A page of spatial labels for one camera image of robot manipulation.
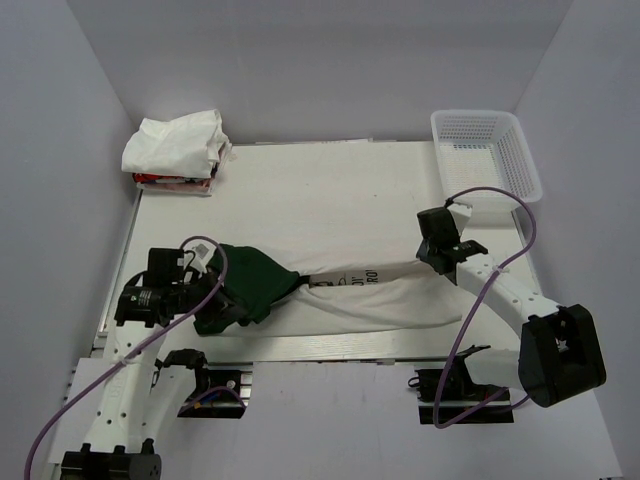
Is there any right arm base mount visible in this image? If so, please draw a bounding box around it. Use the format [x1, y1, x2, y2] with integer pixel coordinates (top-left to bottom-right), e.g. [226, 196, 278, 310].
[407, 346, 514, 425]

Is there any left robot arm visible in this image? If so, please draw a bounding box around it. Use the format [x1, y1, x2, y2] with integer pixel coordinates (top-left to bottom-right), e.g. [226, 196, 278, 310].
[60, 245, 246, 479]

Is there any white and green t-shirt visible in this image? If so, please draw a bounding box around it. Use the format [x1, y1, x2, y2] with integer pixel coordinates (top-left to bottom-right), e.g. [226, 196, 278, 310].
[193, 245, 464, 337]

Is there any crumpled white t-shirt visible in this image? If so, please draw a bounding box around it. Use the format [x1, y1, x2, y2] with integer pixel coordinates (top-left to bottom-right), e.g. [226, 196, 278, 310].
[121, 109, 230, 179]

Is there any white plastic basket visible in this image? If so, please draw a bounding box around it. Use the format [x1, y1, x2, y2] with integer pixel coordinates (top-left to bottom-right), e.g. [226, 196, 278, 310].
[430, 110, 543, 224]

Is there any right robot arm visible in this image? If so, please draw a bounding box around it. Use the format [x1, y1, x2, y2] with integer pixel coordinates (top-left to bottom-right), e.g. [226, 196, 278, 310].
[416, 204, 607, 408]

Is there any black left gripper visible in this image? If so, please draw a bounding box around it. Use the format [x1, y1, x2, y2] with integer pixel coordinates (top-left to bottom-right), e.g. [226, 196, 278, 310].
[173, 267, 249, 326]

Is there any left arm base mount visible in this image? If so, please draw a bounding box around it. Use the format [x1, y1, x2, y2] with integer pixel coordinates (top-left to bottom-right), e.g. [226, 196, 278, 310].
[155, 349, 252, 419]

